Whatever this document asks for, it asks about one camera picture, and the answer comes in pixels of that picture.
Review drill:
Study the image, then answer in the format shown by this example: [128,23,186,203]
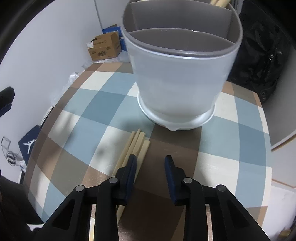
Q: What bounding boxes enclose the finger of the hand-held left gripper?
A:
[0,86,15,116]

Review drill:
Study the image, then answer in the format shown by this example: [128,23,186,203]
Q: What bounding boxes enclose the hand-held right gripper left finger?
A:
[35,154,138,241]

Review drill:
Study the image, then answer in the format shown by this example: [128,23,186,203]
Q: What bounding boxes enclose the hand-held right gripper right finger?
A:
[164,155,271,241]

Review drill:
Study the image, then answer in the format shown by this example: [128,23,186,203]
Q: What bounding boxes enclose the bundle of wooden chopsticks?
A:
[112,130,151,223]

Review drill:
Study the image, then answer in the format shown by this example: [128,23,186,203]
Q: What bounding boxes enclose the white grey utensil holder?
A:
[121,0,243,132]

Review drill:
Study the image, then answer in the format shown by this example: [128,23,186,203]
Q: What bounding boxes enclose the clear plastic case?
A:
[1,136,12,151]

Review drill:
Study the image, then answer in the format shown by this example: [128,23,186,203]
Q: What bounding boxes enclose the navy box with white figure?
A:
[18,125,44,163]

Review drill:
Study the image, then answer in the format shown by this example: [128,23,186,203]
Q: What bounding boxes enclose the clear plastic bag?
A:
[50,71,81,112]
[80,50,130,70]

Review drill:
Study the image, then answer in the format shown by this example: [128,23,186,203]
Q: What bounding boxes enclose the checked tablecloth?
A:
[23,61,272,241]

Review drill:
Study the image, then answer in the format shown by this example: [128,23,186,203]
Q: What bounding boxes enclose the person's dark clothing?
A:
[0,169,45,241]

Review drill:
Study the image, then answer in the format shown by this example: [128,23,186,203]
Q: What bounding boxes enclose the cardboard box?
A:
[87,32,121,62]

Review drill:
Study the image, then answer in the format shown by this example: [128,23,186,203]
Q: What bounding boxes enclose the blue box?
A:
[102,24,127,51]

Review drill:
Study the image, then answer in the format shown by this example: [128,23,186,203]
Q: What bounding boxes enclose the black backpack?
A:
[228,0,287,103]

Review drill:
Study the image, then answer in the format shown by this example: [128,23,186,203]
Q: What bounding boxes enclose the white cable bundle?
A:
[6,151,27,173]

